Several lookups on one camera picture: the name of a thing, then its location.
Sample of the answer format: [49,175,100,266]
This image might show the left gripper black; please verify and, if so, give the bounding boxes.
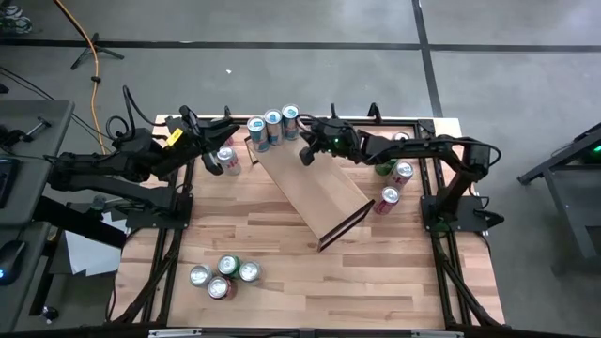
[162,115,241,177]

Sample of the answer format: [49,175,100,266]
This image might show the green Sprite can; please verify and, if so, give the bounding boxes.
[217,253,242,279]
[374,158,399,177]

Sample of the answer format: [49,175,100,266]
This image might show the black tripod stand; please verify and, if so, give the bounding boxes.
[69,31,126,71]

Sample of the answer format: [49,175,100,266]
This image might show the red can right lower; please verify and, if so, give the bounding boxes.
[215,145,243,177]

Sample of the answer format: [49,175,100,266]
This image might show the silver metal bracket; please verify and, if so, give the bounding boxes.
[147,328,203,338]
[410,330,465,338]

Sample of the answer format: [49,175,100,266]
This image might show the black support beam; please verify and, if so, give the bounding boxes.
[32,194,128,250]

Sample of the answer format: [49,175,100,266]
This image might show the wooden shelf with black frame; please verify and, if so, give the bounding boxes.
[243,133,377,254]

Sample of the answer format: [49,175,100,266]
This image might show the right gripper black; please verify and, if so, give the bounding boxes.
[300,119,365,166]

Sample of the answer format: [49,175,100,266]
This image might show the grey metal cart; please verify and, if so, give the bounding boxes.
[516,120,601,278]

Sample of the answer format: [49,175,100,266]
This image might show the black handled tool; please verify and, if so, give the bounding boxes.
[21,115,53,142]

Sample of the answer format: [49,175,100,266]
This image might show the white paper sheets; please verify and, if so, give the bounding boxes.
[64,210,129,278]

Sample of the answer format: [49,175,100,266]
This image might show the grey desk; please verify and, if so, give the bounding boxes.
[0,99,76,226]
[0,220,53,332]

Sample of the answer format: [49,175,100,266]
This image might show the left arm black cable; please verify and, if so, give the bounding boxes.
[105,84,165,142]

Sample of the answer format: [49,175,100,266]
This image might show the black computer mouse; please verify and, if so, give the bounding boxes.
[0,239,27,286]

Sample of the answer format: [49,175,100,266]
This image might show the black keyboard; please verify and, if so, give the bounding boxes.
[0,157,21,210]

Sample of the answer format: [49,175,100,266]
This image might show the orange cable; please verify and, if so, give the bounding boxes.
[52,0,108,156]

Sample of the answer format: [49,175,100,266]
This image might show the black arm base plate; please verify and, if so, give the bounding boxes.
[420,194,490,235]
[125,192,194,231]

